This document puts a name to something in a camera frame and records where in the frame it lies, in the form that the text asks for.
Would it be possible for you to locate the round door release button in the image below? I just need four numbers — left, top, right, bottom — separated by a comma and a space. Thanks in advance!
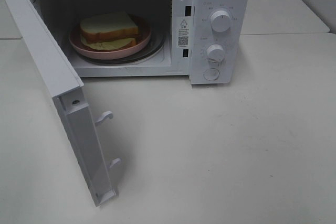
203, 68, 220, 81

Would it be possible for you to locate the pink round plate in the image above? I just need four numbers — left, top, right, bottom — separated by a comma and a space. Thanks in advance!
69, 15, 153, 60

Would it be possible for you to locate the white bread sandwich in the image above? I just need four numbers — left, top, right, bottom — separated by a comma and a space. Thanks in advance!
79, 12, 139, 51

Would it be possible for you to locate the white microwave door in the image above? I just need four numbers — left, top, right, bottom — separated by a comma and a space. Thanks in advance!
5, 0, 121, 206

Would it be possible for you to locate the glass microwave turntable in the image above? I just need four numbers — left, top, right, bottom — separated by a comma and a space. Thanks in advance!
77, 27, 165, 66

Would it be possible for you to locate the lower white timer knob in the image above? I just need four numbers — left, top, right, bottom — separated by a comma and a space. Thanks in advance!
206, 44, 225, 63

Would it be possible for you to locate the white warning label sticker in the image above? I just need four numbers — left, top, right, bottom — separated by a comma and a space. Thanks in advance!
176, 16, 191, 49

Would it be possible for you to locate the white microwave oven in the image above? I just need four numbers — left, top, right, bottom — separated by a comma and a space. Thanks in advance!
31, 0, 247, 84

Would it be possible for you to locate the upper white power knob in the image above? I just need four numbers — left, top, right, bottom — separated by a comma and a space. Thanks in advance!
211, 9, 232, 33

